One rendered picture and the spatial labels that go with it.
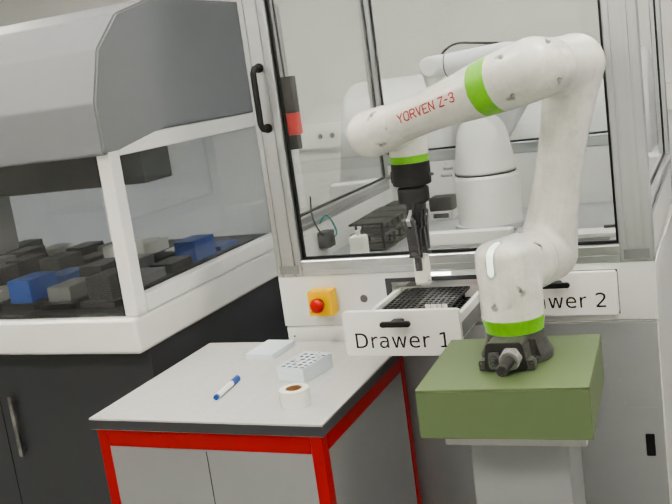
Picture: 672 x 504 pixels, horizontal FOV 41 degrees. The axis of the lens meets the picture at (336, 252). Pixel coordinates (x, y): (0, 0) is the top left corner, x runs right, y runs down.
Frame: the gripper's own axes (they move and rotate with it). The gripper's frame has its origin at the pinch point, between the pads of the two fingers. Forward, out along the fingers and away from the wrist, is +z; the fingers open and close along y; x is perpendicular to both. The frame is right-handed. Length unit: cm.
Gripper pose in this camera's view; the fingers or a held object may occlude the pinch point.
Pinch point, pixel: (422, 269)
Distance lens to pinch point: 219.7
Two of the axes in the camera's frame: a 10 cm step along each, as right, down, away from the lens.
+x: 9.2, -0.4, -4.0
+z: 1.3, 9.7, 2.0
